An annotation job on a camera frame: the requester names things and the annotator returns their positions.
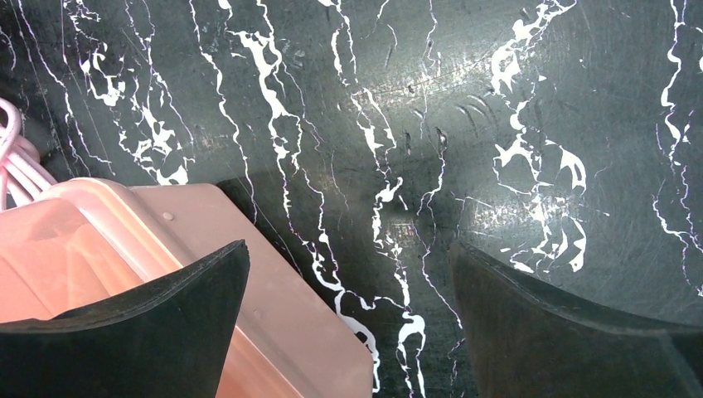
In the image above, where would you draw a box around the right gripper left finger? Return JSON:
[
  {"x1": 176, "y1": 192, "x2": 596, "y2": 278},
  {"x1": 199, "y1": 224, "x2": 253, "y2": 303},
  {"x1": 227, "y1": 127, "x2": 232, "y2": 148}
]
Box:
[{"x1": 1, "y1": 240, "x2": 250, "y2": 397}]

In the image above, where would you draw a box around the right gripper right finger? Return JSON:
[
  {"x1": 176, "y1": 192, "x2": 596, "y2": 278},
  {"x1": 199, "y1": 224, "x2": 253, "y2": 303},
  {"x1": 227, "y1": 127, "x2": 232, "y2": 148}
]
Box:
[{"x1": 449, "y1": 241, "x2": 702, "y2": 397}]

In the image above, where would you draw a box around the pink plastic storage box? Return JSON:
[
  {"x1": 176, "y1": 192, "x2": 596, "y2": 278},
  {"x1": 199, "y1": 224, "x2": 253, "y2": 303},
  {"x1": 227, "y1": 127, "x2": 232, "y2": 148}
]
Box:
[{"x1": 1, "y1": 178, "x2": 373, "y2": 397}]

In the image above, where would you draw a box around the pink coiled cable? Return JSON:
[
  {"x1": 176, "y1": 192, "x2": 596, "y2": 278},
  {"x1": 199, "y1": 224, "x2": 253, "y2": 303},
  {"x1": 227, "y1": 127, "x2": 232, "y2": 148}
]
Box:
[{"x1": 0, "y1": 97, "x2": 58, "y2": 212}]

